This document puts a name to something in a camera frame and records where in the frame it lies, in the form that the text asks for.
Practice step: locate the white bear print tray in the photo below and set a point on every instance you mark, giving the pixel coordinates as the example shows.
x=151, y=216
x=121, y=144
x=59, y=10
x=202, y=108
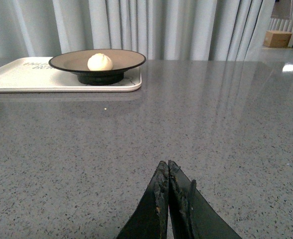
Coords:
x=35, y=75

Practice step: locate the brown cardboard box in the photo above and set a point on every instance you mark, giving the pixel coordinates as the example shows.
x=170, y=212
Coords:
x=277, y=39

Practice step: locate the brown plate with black rim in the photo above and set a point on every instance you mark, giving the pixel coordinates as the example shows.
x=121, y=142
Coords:
x=76, y=63

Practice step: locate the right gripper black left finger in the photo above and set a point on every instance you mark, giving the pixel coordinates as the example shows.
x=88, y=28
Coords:
x=149, y=220

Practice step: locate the grey pleated curtain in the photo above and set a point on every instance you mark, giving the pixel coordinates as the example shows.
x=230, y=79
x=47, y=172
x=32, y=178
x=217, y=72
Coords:
x=220, y=30

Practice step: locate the white steamed bun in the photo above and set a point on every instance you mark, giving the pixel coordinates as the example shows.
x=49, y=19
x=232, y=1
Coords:
x=99, y=62

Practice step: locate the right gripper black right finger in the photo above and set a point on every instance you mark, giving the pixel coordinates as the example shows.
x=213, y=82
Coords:
x=192, y=217

